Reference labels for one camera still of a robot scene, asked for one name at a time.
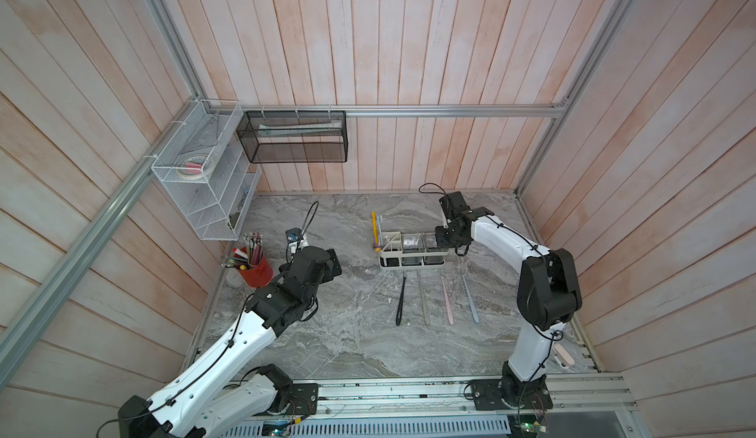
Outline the black wire mesh basket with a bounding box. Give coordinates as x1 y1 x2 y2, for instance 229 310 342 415
236 111 350 164

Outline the white wire mesh shelf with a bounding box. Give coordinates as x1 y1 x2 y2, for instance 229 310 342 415
152 100 262 241

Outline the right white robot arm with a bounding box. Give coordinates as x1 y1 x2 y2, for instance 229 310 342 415
435 191 583 410

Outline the pink eraser block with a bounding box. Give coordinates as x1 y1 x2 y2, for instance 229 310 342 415
553 343 576 369

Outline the grey green toothbrush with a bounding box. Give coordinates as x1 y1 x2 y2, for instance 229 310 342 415
417 273 430 328

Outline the red pencil cup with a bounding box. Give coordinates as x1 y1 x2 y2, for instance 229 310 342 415
237 254 274 288

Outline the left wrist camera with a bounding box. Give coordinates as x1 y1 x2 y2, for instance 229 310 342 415
285 227 308 256

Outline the pink toothbrush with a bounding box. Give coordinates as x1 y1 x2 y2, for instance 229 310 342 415
441 276 455 326

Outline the yellow toothbrush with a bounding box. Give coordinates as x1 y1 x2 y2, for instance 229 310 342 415
371 211 381 252

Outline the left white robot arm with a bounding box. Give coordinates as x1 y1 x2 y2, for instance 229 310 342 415
116 246 342 437

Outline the black toothbrush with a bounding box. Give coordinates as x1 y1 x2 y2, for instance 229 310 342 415
395 275 407 327

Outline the light blue toothbrush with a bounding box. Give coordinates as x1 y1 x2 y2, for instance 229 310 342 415
462 275 480 324

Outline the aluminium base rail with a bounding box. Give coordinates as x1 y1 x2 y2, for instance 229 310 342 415
150 372 639 438

